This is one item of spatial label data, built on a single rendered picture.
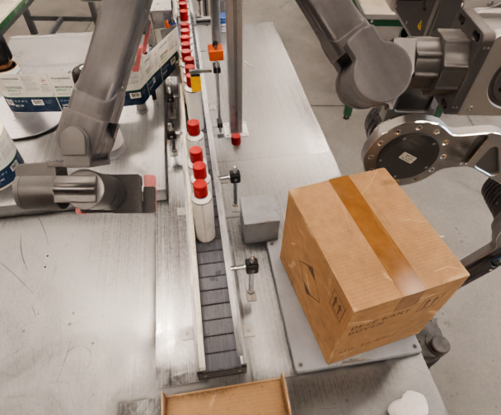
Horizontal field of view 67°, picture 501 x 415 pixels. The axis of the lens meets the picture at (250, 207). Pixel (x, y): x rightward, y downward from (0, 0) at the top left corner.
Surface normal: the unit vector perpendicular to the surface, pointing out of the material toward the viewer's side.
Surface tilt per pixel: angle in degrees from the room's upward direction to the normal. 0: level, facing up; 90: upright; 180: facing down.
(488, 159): 90
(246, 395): 0
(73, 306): 0
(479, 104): 90
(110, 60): 52
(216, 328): 0
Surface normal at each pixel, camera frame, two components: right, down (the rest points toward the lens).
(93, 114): 0.07, 0.19
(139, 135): 0.02, -0.65
